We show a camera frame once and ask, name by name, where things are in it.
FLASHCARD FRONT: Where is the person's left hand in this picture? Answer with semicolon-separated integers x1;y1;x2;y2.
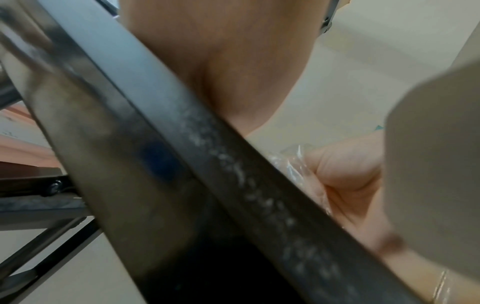
119;0;335;139

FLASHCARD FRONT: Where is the person's right hand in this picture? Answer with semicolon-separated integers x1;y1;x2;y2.
303;132;466;304

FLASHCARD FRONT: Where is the clear plastic bag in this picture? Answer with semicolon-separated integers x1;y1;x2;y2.
267;143;335;217

